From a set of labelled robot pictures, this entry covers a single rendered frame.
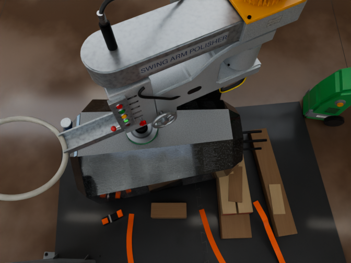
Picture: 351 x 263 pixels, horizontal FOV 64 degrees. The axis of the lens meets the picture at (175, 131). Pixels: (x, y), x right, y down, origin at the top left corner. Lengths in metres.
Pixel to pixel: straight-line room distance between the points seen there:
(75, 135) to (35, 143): 1.39
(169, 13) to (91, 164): 1.14
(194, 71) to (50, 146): 1.95
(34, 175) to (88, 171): 1.05
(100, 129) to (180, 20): 0.81
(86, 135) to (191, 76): 0.71
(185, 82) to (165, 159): 0.68
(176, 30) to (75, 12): 2.78
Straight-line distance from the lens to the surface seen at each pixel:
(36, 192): 1.59
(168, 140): 1.87
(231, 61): 1.59
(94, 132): 1.69
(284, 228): 2.58
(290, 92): 3.15
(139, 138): 1.83
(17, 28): 4.00
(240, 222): 2.48
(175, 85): 1.40
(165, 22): 1.22
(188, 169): 1.95
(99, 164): 1.95
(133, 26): 1.22
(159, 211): 2.44
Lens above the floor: 2.55
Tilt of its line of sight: 68 degrees down
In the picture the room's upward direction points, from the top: 4 degrees counter-clockwise
